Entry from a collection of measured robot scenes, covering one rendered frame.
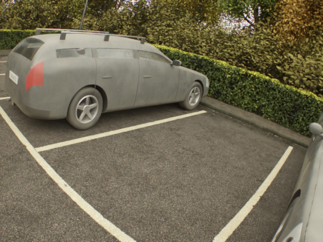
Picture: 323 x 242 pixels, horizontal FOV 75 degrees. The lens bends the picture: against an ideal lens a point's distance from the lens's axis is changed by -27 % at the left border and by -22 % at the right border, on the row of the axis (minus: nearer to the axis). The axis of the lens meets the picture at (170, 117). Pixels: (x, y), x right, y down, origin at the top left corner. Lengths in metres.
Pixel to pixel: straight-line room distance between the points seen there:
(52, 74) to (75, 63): 0.40
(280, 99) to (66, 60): 5.11
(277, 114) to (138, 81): 3.76
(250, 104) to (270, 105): 0.58
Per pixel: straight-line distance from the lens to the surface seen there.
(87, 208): 2.44
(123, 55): 4.26
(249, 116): 6.66
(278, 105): 6.77
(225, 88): 7.19
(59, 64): 3.52
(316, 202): 1.81
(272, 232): 2.78
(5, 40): 12.78
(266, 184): 3.67
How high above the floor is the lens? 1.59
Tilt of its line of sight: 17 degrees down
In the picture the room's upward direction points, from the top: 12 degrees clockwise
